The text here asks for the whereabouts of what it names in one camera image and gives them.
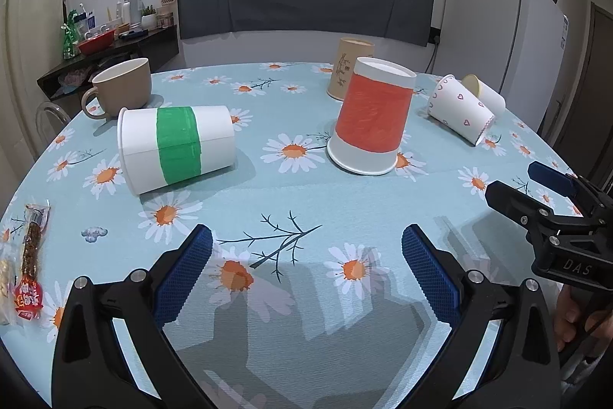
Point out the person's right hand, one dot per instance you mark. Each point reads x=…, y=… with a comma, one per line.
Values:
x=570, y=318

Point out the black wall shelf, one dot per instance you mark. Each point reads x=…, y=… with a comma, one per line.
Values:
x=153, y=49

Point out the nut bar packet red label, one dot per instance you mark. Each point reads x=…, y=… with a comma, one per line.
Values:
x=32, y=246

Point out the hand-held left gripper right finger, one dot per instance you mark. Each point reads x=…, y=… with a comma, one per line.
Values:
x=431, y=275

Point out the white slim bottle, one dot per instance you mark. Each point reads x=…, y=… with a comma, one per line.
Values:
x=126, y=9

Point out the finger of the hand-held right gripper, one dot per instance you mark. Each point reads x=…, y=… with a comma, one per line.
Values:
x=550, y=175
x=515, y=202

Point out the grey spray bottle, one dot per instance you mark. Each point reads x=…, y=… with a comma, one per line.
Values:
x=134, y=4

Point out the white cup with yellow inside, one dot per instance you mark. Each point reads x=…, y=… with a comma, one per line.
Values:
x=493, y=100

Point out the green band paper cup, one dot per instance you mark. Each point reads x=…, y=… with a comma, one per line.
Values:
x=179, y=145

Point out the red band paper cup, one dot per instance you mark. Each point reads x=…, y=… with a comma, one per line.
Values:
x=373, y=116

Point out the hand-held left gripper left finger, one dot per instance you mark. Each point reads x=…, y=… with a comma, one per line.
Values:
x=184, y=275

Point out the heart print paper cup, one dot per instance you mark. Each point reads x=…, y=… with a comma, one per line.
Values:
x=459, y=107

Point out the small potted plant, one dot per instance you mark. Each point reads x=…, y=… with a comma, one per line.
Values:
x=149, y=20

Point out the red bowl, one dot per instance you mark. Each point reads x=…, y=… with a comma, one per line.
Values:
x=96, y=42

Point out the white refrigerator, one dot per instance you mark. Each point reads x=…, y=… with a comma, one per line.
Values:
x=493, y=30

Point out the clear plastic chair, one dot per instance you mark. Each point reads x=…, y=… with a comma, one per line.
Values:
x=48, y=121

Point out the beige ceramic mug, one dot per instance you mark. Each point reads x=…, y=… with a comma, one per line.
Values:
x=124, y=88

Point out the dark door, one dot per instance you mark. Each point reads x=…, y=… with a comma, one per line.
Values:
x=601, y=78

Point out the brown paper cup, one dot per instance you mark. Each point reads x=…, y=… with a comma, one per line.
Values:
x=342, y=69

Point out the green plastic bottle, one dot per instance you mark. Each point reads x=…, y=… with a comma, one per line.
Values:
x=70, y=35

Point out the clear snack packet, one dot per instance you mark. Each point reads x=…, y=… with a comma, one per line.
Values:
x=5, y=279

